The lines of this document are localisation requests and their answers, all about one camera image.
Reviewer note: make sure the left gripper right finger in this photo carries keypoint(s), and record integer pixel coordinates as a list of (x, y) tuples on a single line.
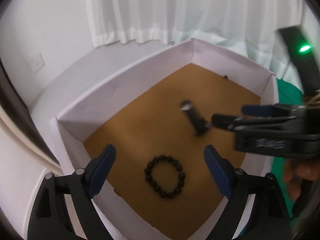
[(269, 217)]

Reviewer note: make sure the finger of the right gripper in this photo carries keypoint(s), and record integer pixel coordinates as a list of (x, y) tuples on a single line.
[(258, 110), (226, 122)]

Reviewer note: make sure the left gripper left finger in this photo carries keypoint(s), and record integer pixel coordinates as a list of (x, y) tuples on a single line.
[(50, 218)]

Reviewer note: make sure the dark blurred jewelry piece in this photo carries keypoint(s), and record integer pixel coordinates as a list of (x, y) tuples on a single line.
[(197, 121)]

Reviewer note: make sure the person's right hand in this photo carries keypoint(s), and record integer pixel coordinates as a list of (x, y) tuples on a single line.
[(295, 171)]

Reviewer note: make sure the white cardboard box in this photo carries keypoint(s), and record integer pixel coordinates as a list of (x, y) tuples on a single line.
[(137, 110)]

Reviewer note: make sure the white curtain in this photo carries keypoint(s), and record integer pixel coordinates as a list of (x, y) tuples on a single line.
[(246, 27)]

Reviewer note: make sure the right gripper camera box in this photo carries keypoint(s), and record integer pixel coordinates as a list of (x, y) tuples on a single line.
[(301, 54)]

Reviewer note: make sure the dark brown door frame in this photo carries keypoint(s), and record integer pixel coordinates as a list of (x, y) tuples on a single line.
[(16, 118)]

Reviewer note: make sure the white wall socket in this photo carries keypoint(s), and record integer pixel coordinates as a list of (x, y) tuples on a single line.
[(36, 62)]

